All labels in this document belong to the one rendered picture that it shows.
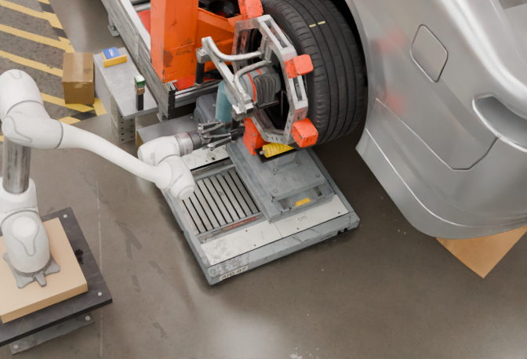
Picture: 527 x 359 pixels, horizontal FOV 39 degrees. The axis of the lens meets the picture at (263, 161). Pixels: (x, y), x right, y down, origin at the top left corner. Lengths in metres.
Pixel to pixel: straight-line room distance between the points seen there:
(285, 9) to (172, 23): 0.55
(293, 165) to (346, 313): 0.76
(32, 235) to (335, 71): 1.33
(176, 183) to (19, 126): 0.61
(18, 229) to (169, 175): 0.63
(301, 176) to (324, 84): 0.85
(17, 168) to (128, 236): 0.92
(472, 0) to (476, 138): 0.44
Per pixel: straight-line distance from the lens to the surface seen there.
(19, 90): 2.70
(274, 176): 3.70
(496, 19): 2.49
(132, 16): 4.16
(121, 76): 3.75
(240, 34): 3.32
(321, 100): 3.00
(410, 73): 2.73
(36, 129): 2.61
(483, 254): 4.03
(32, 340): 3.49
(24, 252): 3.04
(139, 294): 3.57
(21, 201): 3.11
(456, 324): 3.78
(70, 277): 3.20
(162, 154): 2.89
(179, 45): 3.49
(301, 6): 3.13
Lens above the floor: 3.16
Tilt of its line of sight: 52 degrees down
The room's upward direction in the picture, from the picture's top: 12 degrees clockwise
